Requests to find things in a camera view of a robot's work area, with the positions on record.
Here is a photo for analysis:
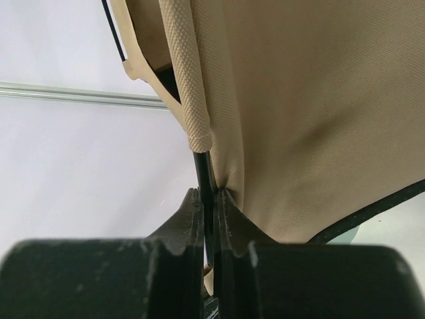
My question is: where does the beige pet tent fabric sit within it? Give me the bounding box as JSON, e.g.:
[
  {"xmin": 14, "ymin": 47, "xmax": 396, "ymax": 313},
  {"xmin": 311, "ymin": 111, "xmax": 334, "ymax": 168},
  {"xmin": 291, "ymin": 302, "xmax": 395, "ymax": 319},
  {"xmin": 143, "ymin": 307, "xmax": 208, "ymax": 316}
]
[{"xmin": 110, "ymin": 1, "xmax": 424, "ymax": 243}]

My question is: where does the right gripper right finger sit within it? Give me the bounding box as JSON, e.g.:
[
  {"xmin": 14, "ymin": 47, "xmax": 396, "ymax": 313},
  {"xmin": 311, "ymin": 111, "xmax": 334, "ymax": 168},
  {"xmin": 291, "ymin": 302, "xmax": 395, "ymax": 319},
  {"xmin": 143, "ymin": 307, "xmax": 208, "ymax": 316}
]
[{"xmin": 214, "ymin": 189, "xmax": 424, "ymax": 318}]

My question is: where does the left aluminium frame post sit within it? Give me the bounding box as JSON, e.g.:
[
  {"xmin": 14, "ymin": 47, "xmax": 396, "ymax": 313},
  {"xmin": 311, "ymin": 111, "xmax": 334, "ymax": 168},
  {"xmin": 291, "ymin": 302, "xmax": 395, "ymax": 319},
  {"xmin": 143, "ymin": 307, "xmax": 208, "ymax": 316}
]
[{"xmin": 1, "ymin": 82, "xmax": 167, "ymax": 110}]

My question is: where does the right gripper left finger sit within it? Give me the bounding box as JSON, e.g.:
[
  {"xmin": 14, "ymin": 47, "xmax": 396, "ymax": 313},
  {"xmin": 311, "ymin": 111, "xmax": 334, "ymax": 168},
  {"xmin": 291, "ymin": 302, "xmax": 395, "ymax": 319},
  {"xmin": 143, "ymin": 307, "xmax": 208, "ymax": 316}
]
[{"xmin": 1, "ymin": 189, "xmax": 203, "ymax": 318}]

